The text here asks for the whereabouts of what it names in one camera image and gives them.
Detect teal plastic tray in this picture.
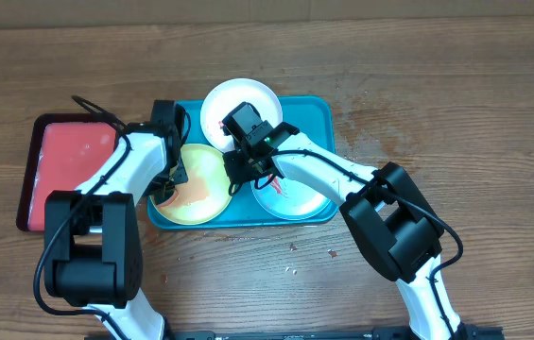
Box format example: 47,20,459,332
138,95,336,230

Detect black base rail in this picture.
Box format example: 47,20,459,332
175,325,505,340

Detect yellow-green plate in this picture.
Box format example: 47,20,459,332
149,144,232,226

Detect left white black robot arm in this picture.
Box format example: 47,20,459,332
33,95,191,339

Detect white plate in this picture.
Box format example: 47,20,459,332
199,78,283,153

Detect red tray with dark rim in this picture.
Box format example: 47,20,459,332
16,113,117,232

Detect light blue plate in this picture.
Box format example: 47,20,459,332
250,176,337,224

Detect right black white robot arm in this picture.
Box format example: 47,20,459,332
221,102,462,339

